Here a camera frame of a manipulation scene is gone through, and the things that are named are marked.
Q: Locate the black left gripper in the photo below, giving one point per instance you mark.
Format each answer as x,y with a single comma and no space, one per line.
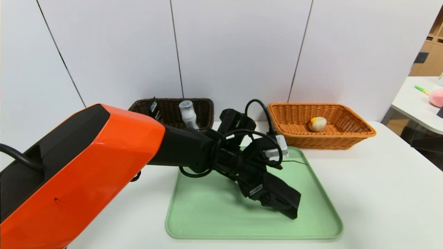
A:
256,190

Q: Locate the black glasses case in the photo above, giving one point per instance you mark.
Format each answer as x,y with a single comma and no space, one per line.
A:
283,200

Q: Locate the round yellow-orange toy bun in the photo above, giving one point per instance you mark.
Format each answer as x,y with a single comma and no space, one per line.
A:
317,124

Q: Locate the translucent bottle with dark cap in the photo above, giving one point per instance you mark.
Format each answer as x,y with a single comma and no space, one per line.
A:
188,116

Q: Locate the dark cosmetic tube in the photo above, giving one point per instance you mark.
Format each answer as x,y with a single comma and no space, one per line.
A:
152,106

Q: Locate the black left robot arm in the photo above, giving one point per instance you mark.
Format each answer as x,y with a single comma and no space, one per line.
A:
86,166

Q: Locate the orange wicker basket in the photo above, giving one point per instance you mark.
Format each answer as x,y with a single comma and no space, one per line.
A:
322,138

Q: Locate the dark brown wicker basket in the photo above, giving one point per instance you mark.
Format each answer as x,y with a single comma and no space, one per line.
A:
204,114

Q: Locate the light green plastic tray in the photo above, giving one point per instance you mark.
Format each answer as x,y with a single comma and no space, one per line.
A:
207,214

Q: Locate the white side table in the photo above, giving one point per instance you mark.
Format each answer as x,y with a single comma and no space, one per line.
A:
412,100

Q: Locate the green marker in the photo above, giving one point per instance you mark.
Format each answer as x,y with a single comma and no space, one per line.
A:
421,90

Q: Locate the dark box on side table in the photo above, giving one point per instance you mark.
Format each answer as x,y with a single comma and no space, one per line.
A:
440,112

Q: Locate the pink round object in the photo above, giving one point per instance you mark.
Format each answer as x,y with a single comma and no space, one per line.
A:
436,98

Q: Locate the grey sign on shelf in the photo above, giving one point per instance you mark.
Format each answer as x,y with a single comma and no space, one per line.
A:
419,58

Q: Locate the wooden shelf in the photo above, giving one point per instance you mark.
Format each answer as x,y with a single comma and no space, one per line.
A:
432,58

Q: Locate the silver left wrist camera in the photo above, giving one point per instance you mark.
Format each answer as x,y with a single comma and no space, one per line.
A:
280,147

